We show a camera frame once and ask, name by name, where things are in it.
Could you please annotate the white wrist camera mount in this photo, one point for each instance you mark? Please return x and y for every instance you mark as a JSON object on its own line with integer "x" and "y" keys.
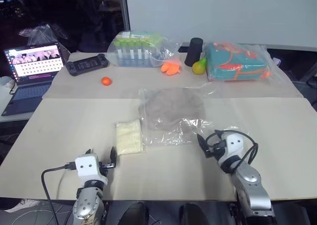
{"x": 234, "y": 145}
{"x": 86, "y": 165}

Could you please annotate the open laptop computer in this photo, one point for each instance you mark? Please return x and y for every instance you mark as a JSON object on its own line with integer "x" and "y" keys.
{"x": 32, "y": 86}

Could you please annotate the clear plastic bag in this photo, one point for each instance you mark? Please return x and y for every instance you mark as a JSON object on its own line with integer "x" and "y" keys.
{"x": 173, "y": 138}

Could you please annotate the bagged teal orange fabric bag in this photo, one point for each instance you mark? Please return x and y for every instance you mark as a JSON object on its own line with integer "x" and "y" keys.
{"x": 232, "y": 61}

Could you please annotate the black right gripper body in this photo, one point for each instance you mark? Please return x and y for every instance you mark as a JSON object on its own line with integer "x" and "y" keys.
{"x": 218, "y": 147}

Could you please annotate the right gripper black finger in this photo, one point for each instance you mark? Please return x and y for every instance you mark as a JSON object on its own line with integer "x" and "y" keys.
{"x": 219, "y": 132}
{"x": 204, "y": 145}

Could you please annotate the black handheld game controller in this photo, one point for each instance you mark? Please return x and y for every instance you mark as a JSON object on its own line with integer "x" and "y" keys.
{"x": 86, "y": 64}

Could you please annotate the white sneaker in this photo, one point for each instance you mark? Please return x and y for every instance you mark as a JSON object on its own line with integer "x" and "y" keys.
{"x": 23, "y": 205}

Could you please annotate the grey metal pole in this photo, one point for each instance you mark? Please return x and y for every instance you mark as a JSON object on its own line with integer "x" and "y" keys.
{"x": 125, "y": 9}

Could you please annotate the black cylinder speaker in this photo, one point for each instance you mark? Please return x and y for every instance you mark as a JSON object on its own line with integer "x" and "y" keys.
{"x": 193, "y": 51}

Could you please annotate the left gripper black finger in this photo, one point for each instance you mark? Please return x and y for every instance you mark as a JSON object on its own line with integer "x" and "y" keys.
{"x": 88, "y": 151}
{"x": 113, "y": 155}

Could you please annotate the small orange fruit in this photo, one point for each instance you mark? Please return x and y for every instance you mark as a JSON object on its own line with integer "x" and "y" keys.
{"x": 106, "y": 81}

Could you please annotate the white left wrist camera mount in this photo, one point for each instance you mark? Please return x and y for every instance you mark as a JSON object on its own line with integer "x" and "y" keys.
{"x": 86, "y": 165}

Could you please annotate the orange toy peeled mandarin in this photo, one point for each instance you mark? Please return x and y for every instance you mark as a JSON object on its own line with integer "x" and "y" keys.
{"x": 171, "y": 68}

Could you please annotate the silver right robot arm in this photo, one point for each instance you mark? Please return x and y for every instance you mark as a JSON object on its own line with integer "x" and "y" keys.
{"x": 250, "y": 183}

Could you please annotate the yellow green toy pear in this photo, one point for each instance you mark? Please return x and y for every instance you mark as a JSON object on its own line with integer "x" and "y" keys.
{"x": 198, "y": 67}

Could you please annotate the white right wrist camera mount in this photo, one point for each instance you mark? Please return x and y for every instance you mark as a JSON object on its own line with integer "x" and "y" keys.
{"x": 234, "y": 145}

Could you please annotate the small pale purple object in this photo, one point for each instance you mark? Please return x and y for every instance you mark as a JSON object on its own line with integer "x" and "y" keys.
{"x": 276, "y": 60}

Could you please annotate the bagged green-capped test tubes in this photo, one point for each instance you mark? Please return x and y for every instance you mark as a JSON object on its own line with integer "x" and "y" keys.
{"x": 133, "y": 51}

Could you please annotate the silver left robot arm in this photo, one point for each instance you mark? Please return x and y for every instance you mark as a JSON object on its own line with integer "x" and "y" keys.
{"x": 85, "y": 207}

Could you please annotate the white folded cloth packet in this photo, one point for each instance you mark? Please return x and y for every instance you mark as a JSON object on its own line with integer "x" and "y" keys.
{"x": 129, "y": 138}

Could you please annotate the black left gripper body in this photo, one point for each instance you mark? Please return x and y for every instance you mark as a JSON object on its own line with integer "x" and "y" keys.
{"x": 109, "y": 165}

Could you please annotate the crumpled clear plastic wrap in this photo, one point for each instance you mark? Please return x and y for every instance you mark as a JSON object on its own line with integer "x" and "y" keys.
{"x": 40, "y": 35}

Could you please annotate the dark rounded shape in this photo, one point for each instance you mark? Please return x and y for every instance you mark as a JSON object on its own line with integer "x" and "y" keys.
{"x": 193, "y": 215}
{"x": 135, "y": 213}

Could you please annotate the beige baseball cap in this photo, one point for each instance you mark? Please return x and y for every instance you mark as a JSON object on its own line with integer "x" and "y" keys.
{"x": 173, "y": 103}

